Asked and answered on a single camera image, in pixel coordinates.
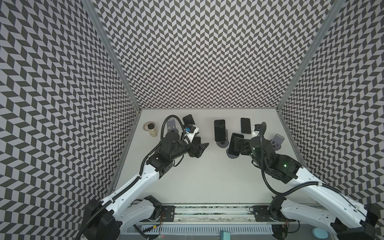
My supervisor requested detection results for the teal phone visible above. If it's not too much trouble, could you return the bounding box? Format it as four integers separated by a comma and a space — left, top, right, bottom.
241, 118, 252, 135
183, 114, 196, 127

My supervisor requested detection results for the grey round stand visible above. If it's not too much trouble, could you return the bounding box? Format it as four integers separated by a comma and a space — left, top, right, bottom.
226, 149, 239, 159
216, 129, 230, 149
167, 118, 179, 134
271, 134, 285, 151

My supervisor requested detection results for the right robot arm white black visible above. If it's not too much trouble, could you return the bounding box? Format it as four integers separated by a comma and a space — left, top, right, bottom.
235, 137, 380, 240

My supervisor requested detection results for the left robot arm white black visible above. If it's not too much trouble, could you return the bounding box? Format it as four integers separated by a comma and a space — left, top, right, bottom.
75, 132, 209, 240

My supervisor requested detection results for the purple edged phone black stand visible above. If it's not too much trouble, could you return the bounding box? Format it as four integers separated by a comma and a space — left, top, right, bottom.
192, 136, 201, 148

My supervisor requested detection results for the teal phone on black stand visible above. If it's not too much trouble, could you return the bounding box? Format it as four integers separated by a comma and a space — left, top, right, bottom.
183, 114, 196, 127

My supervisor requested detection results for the spice jar with black lid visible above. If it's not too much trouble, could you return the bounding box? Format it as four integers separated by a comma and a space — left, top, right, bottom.
143, 122, 158, 138

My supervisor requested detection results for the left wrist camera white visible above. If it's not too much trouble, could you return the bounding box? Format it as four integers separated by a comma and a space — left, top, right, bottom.
185, 124, 199, 143

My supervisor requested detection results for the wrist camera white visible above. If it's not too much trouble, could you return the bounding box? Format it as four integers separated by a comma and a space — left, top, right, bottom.
251, 124, 262, 138
185, 124, 199, 143

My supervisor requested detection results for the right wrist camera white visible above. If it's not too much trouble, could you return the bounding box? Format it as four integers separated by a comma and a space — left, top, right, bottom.
251, 124, 262, 138

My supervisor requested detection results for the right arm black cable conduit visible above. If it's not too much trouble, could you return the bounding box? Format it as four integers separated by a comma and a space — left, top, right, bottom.
258, 122, 361, 211

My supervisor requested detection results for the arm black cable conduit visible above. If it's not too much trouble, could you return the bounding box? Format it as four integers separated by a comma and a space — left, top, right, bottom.
74, 114, 188, 240
258, 122, 361, 211

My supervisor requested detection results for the metal base rail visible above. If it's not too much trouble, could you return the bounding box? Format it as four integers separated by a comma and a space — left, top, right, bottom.
123, 204, 309, 237

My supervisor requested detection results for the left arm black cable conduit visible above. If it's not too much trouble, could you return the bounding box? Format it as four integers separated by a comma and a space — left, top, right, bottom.
74, 114, 188, 240

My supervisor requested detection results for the silver aluminium corner post left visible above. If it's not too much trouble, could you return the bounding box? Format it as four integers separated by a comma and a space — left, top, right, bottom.
82, 0, 141, 112

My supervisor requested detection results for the silver aluminium corner post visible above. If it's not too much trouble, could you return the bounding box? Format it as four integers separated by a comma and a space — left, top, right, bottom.
277, 0, 346, 113
82, 0, 141, 112

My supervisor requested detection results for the silver aluminium corner post right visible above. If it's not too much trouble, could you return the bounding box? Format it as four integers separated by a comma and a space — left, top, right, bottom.
277, 0, 346, 113

